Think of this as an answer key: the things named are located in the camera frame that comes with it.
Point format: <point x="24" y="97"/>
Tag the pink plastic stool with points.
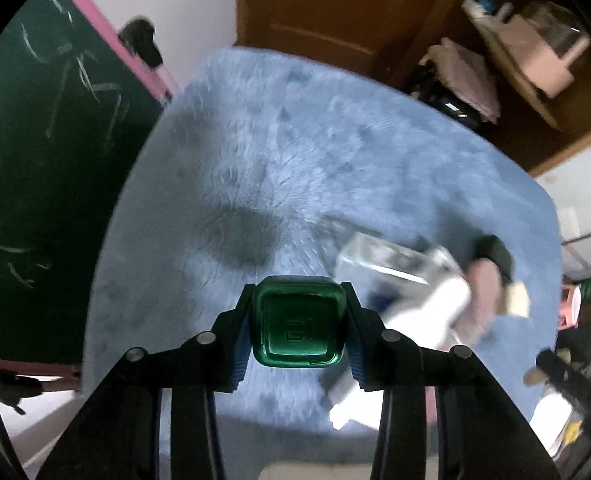
<point x="570" y="305"/>

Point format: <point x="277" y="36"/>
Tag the clear case with blue card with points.
<point x="385" y="255"/>

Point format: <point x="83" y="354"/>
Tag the small cardboard box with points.
<point x="518" y="300"/>

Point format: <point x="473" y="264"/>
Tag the pink hair rollers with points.
<point x="483" y="290"/>

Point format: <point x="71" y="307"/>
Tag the wooden shelf cabinet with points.
<point x="525" y="130"/>

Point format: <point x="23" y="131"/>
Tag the green chalkboard with pink frame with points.
<point x="50" y="160"/>

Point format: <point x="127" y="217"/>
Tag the black case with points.
<point x="495" y="255"/>

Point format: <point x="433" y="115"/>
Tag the black clip on chalkboard frame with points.
<point x="140" y="40"/>

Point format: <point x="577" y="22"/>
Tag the white plastic bottle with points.
<point x="435" y="310"/>

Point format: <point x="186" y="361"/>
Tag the pink folded cloth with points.
<point x="468" y="80"/>

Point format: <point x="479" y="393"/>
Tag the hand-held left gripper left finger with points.
<point x="240" y="360"/>

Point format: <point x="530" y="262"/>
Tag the black striped object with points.
<point x="570" y="375"/>

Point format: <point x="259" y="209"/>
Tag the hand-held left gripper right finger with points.
<point x="358" y="360"/>

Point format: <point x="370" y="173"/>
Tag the blue fuzzy blanket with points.
<point x="275" y="135"/>

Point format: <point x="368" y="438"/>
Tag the green square box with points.
<point x="298" y="325"/>

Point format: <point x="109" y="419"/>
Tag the black box under cloth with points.
<point x="445" y="105"/>

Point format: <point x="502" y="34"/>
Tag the brown wooden door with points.
<point x="325" y="5"/>

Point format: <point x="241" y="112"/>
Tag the white charger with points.
<point x="344" y="402"/>

